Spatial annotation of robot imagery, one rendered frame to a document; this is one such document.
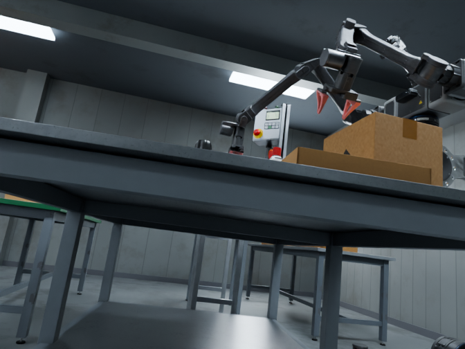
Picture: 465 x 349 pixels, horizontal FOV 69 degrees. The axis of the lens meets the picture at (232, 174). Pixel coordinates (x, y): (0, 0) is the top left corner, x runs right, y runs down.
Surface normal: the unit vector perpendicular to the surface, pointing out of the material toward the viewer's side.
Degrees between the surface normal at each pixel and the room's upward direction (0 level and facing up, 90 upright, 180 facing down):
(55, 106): 90
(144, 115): 90
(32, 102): 90
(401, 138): 90
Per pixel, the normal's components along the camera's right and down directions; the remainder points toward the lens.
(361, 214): 0.14, -0.19
